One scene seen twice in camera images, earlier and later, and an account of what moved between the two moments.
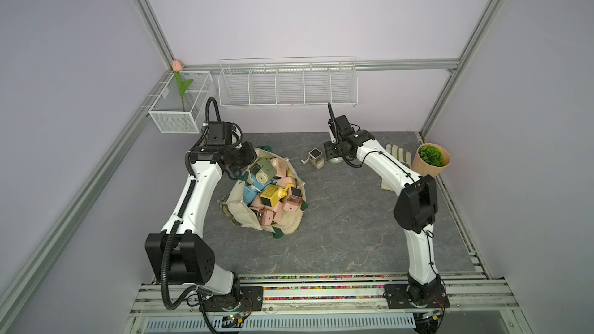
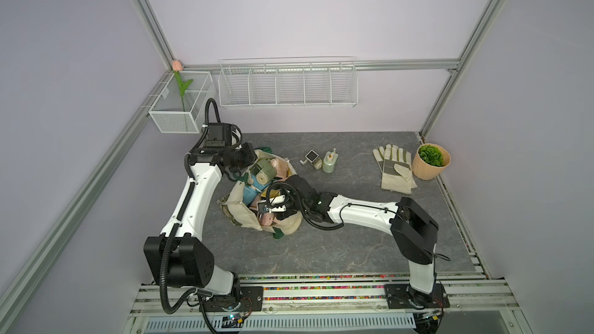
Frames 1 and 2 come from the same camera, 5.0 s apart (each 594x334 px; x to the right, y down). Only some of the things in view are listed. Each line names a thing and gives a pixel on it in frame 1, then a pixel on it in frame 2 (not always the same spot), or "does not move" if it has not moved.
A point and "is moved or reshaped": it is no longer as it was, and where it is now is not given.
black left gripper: [250, 156] does not move
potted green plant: [430, 159] does not move
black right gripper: [329, 151] → [281, 214]
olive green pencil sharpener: [264, 170] does not move
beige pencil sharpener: [315, 158] does not move
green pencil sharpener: [337, 159] is moved or reshaped
